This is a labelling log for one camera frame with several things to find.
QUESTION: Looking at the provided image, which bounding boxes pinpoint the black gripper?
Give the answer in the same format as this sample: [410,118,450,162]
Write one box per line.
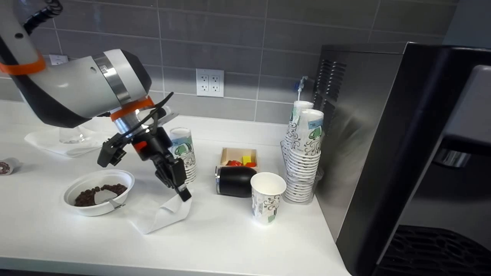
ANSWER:
[129,125,194,202]

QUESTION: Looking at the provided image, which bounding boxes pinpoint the white towel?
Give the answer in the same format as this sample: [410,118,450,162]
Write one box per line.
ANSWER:
[126,190,195,236]

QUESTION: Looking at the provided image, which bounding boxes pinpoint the black tumbler mug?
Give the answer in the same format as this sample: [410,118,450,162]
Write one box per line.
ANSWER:
[214,164,258,199]

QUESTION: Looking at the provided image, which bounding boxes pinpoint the inverted printed paper cup stack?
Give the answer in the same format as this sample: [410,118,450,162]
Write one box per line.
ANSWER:
[167,125,200,184]

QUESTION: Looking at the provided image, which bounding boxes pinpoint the white plastic spoon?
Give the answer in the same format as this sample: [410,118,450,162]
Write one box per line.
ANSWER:
[94,188,126,211]

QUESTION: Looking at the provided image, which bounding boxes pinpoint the small cardboard box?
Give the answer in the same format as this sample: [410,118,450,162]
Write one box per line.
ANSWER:
[220,145,260,170]

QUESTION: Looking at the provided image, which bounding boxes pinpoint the red and yellow packets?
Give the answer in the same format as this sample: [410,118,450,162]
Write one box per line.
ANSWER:
[224,155,258,170]

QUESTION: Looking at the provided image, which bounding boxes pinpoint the brown coffee grounds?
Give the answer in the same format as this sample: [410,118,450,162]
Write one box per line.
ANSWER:
[74,182,129,208]

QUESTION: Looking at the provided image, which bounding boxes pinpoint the white bowl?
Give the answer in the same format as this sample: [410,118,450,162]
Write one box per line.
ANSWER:
[62,168,137,217]

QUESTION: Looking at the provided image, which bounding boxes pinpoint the upright printed paper cup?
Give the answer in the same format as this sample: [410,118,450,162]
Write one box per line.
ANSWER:
[249,170,289,227]

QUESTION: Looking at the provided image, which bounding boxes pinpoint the clear glass soap bottle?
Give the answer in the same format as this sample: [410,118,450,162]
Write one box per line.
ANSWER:
[57,125,88,145]

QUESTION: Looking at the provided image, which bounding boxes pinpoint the stack of paper cups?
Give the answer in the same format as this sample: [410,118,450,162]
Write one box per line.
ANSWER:
[279,136,324,205]

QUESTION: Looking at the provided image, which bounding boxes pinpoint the tall printed paper cup stack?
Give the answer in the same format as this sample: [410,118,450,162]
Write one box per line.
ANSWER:
[289,99,315,145]

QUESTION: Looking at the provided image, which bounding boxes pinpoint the short printed paper cup stack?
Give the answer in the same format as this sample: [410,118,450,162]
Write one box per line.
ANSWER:
[296,107,326,155]

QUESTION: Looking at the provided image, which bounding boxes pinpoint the thin pale stick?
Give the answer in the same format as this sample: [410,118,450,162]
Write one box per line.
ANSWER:
[295,75,310,104]

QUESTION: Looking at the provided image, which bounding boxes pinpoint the small coffee pod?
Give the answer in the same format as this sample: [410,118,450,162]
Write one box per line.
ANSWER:
[0,156,22,178]

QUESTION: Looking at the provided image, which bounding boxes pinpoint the black and steel coffee machine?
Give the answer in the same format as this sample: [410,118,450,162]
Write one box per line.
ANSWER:
[312,41,491,276]

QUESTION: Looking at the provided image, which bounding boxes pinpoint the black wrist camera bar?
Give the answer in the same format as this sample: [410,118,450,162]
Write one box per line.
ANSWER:
[95,129,135,170]

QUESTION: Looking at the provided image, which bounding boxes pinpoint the black camera cable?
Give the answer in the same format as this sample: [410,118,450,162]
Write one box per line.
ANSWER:
[120,90,177,139]

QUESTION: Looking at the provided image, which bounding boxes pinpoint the white wall outlet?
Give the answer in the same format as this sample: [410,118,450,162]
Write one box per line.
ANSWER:
[48,53,71,67]
[195,67,226,98]

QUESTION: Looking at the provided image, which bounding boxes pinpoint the black braided cable conduit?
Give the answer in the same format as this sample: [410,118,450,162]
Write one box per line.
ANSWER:
[22,0,65,35]

